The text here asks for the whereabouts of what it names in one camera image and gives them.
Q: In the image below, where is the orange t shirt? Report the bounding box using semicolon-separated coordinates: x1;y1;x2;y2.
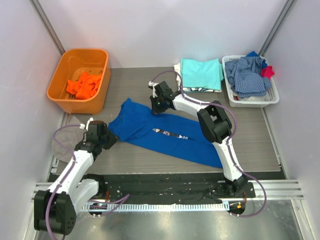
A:
66;72;102;100

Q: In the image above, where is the right aluminium corner post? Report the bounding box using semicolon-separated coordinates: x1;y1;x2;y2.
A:
258;0;297;57

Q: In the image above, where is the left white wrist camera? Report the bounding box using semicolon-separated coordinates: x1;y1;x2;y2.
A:
79;117;95;131

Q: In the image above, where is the grey cap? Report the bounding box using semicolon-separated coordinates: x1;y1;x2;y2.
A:
51;126;85;163

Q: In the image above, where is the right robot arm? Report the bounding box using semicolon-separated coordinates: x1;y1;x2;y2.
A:
148;81;248;198

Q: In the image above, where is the white plastic laundry basket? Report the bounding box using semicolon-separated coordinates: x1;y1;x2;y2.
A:
221;55;280;108

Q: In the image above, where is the folded white printed t shirt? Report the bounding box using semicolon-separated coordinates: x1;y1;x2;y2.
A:
173;63;222;93

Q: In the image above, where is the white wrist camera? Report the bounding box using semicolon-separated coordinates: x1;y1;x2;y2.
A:
79;117;95;131
148;81;158;98

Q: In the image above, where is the red cloth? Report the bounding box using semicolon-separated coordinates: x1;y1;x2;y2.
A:
261;65;275;79

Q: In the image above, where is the blue t shirt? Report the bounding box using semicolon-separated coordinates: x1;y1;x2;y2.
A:
108;98;222;168

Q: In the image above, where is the blue checkered shirt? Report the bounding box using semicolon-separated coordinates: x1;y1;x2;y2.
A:
224;56;272;98

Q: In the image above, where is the aluminium corner post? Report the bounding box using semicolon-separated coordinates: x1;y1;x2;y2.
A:
258;0;297;57
29;0;65;56

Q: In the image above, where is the folded teal t shirt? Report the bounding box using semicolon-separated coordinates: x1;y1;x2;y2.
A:
180;58;224;91

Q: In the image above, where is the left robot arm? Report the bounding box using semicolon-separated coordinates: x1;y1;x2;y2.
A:
33;118;118;236

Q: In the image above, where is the slotted white cable duct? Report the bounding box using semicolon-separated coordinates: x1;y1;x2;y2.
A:
80;201;230;213

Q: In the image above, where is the orange plastic tub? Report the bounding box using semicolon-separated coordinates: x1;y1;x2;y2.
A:
47;48;111;114

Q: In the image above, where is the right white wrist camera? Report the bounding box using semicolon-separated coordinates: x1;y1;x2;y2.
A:
148;81;158;98

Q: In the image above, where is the blue cloth in basket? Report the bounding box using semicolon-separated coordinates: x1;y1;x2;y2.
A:
246;51;268;70

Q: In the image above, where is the left aluminium corner post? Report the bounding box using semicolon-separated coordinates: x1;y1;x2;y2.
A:
29;0;65;56

